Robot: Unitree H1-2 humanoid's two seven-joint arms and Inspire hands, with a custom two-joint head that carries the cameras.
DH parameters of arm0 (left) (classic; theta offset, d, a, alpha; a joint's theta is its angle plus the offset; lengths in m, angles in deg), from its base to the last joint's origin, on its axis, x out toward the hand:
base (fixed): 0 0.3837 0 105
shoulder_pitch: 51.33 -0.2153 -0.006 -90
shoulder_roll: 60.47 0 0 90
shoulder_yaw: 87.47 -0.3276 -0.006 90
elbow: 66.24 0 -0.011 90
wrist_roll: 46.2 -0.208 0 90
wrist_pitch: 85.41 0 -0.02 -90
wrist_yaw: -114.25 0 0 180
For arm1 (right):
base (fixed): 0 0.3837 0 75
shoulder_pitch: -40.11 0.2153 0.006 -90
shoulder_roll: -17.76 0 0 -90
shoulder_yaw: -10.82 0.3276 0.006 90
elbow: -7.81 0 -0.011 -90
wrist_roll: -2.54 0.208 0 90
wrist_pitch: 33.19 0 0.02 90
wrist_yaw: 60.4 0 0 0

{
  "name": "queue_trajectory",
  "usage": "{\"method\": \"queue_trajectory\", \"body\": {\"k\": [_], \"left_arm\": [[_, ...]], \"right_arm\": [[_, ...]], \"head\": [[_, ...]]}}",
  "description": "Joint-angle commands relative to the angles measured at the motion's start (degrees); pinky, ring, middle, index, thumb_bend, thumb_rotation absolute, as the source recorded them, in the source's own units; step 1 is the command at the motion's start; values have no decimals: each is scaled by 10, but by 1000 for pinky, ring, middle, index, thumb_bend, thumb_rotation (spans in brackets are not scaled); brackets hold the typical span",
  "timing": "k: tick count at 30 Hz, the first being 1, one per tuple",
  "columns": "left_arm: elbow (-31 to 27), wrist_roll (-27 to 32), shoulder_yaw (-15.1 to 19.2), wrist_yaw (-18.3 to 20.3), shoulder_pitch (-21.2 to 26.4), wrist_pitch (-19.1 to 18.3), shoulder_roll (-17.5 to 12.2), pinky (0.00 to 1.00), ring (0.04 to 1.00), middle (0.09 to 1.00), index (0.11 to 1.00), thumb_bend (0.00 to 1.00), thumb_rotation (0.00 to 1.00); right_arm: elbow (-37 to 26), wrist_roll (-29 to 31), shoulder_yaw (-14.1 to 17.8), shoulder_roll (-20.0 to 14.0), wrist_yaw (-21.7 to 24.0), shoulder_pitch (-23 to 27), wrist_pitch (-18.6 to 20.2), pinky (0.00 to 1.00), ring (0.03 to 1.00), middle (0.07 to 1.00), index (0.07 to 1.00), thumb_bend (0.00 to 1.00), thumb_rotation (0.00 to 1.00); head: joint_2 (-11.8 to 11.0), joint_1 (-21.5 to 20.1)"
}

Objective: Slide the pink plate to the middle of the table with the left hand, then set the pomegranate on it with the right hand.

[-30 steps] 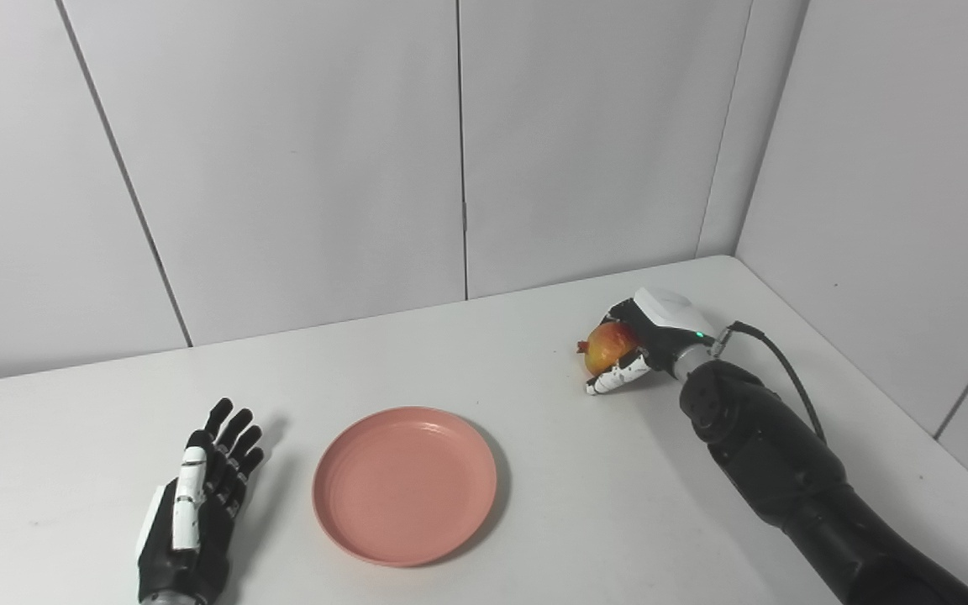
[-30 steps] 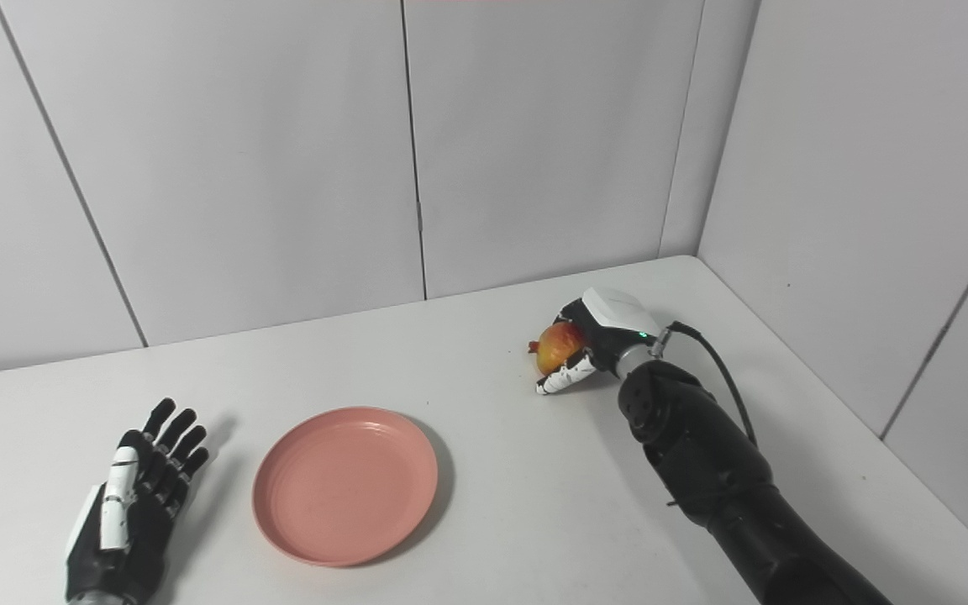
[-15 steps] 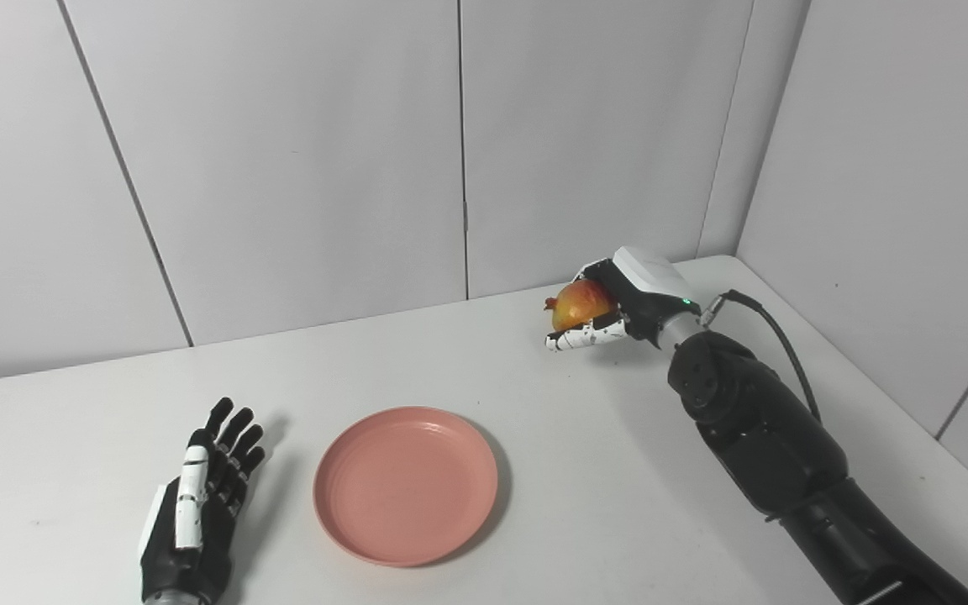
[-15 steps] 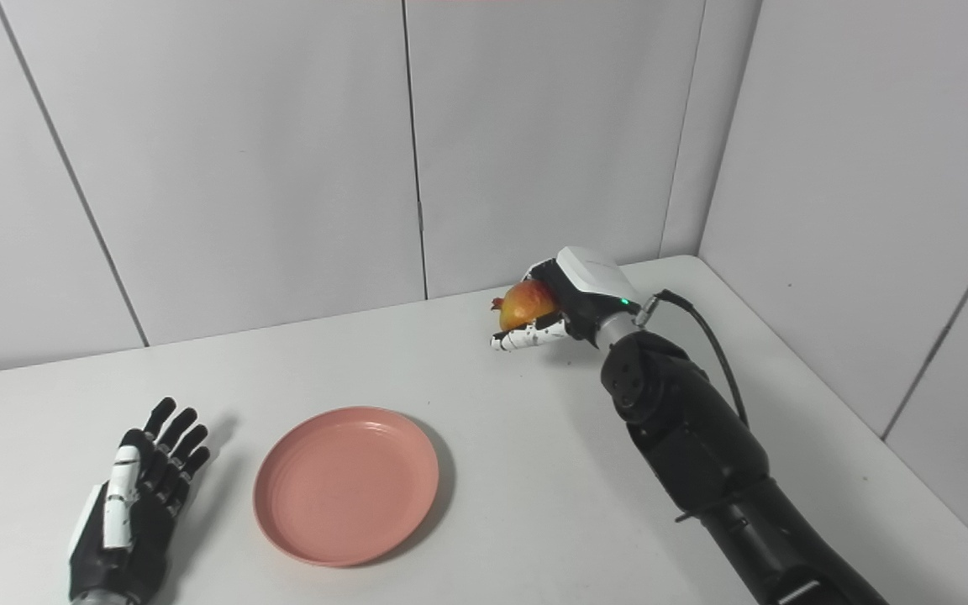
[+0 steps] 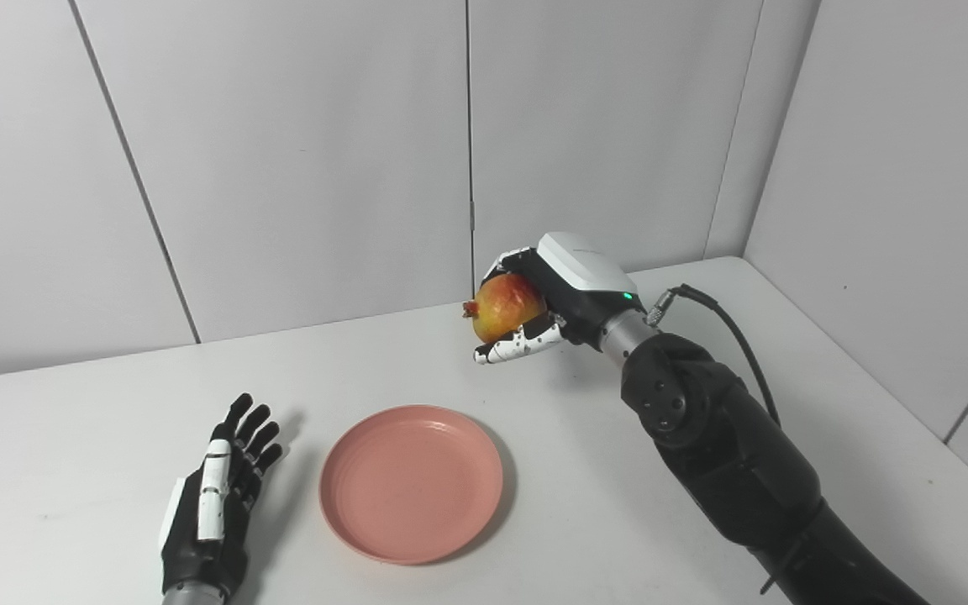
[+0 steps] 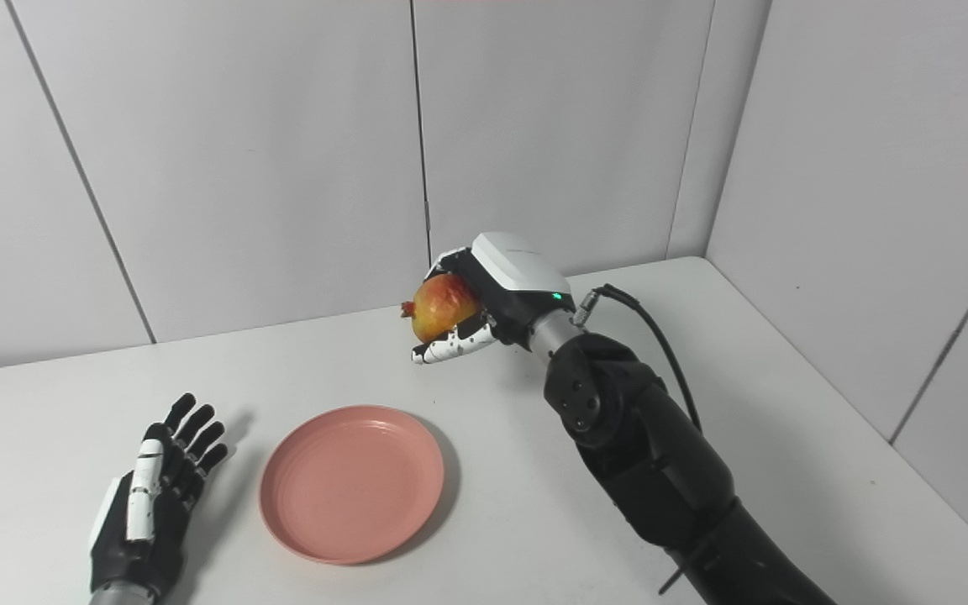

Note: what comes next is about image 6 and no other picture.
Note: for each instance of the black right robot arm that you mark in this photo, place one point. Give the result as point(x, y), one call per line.
point(660, 470)

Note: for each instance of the red yellow pomegranate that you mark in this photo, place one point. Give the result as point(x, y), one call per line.
point(442, 307)

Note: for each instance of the pink round plate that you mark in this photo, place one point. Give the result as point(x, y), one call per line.
point(354, 483)

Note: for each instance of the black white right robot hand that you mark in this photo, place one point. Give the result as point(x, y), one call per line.
point(513, 269)

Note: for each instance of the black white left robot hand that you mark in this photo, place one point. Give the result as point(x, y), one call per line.
point(127, 555)

